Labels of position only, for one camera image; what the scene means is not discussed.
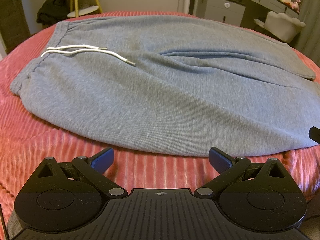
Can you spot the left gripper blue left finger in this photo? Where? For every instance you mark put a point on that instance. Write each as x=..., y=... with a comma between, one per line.
x=96, y=164

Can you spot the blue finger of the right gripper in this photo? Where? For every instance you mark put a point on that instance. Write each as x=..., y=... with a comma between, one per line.
x=314, y=134

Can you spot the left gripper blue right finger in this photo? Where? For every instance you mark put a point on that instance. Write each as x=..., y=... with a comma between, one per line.
x=223, y=162

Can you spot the pink plush toy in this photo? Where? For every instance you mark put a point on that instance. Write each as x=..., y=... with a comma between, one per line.
x=296, y=5

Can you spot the white shell back chair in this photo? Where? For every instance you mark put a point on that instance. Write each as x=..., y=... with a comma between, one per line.
x=282, y=26

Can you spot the dark wooden door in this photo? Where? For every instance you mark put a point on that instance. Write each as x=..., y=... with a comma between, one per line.
x=14, y=28

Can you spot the grey drawer cabinet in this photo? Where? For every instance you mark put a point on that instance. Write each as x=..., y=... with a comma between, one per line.
x=225, y=11

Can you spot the black bag on floor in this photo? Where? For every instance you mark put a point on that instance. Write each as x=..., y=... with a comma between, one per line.
x=52, y=11

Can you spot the grey sweatpants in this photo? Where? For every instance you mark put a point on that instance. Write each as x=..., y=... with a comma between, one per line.
x=173, y=85

